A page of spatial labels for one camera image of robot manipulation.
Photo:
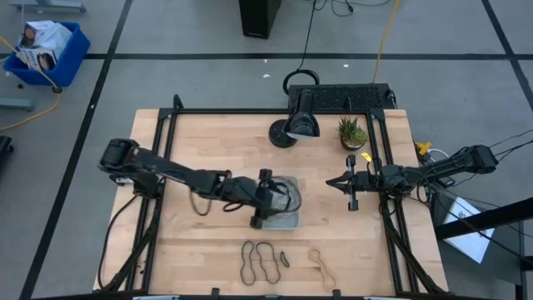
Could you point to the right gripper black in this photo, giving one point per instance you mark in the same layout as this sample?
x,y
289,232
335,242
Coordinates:
x,y
366,181

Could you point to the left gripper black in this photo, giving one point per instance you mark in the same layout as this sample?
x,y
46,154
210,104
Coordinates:
x,y
245,191

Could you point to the long black rubber band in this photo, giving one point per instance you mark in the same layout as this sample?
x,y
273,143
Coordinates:
x,y
265,243
248,241

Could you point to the small black rubber band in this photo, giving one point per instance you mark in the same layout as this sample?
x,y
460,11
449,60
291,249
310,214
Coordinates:
x,y
287,262

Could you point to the tan rubber band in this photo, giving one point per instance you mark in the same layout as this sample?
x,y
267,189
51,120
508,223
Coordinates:
x,y
321,267

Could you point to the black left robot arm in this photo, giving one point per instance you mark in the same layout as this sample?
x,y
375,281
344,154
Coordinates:
x,y
166,166

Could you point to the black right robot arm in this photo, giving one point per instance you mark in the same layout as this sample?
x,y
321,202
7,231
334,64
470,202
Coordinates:
x,y
449,164

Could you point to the white plastic bin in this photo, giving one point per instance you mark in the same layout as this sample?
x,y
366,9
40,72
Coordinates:
x,y
291,221

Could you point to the green succulent plant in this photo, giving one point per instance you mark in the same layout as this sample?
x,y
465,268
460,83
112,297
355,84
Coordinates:
x,y
352,131

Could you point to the black perforated computer case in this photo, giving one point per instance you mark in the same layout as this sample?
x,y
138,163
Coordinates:
x,y
341,96

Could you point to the white paper sheet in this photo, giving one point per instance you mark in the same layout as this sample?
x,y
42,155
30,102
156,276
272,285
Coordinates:
x,y
470,246

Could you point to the black tower case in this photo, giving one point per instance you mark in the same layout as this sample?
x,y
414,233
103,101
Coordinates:
x,y
258,18

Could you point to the blue plastic tub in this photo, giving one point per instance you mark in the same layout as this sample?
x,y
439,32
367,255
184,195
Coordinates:
x,y
71,62

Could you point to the white plastic bag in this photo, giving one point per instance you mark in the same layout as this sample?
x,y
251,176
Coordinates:
x,y
60,37

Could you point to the white product box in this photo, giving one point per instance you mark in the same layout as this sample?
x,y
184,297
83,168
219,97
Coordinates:
x,y
37,59
35,35

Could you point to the grey metal foot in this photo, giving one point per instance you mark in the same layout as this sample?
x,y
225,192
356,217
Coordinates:
x,y
16,104

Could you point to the black floor object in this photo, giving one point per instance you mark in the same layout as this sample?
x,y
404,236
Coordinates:
x,y
5,143

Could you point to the grey metal base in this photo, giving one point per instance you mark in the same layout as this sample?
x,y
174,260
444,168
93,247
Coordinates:
x,y
50,6

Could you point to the black aluminium table frame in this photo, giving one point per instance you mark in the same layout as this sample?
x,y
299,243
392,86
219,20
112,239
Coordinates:
x,y
250,111

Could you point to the black metal stand frame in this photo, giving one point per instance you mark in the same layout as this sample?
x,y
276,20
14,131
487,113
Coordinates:
x,y
479,221

